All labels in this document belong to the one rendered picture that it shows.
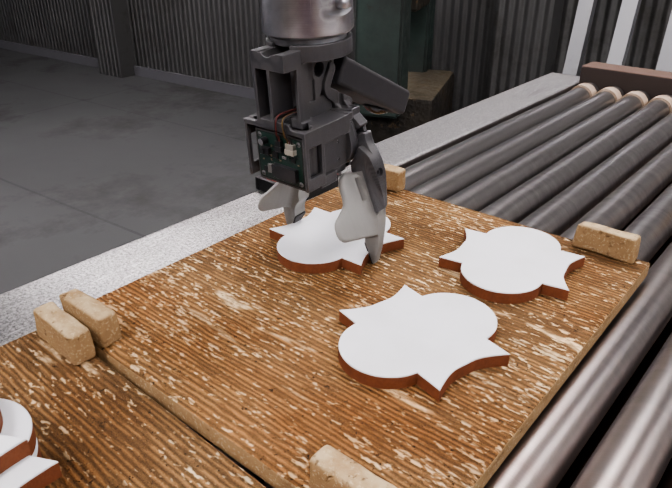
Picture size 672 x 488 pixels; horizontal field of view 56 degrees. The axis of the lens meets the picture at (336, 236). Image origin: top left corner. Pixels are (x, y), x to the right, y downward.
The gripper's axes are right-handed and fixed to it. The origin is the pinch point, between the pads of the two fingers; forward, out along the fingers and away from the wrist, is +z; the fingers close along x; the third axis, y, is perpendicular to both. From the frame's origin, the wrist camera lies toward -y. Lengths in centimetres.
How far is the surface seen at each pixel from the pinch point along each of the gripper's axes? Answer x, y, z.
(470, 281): 14.9, -0.3, -0.3
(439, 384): 20.0, 13.0, -1.3
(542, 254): 17.7, -8.9, 0.3
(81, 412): 2.5, 29.4, -1.2
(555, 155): 3.9, -46.3, 6.7
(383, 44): -134, -193, 37
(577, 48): -63, -236, 39
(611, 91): -1, -86, 8
